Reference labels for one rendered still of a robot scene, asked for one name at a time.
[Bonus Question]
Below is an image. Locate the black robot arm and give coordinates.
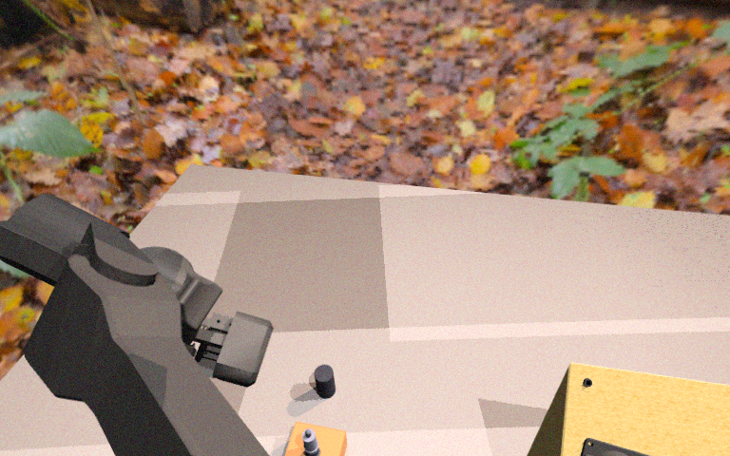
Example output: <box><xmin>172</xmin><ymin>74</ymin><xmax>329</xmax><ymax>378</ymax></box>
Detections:
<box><xmin>0</xmin><ymin>193</ymin><xmax>269</xmax><ymax>456</ymax></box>

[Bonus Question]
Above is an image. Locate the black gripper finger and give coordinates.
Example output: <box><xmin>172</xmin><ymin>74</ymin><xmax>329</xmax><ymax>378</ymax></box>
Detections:
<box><xmin>195</xmin><ymin>312</ymin><xmax>218</xmax><ymax>378</ymax></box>

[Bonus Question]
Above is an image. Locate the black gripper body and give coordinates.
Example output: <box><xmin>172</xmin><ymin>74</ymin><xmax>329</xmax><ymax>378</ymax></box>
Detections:
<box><xmin>182</xmin><ymin>311</ymin><xmax>274</xmax><ymax>388</ymax></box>

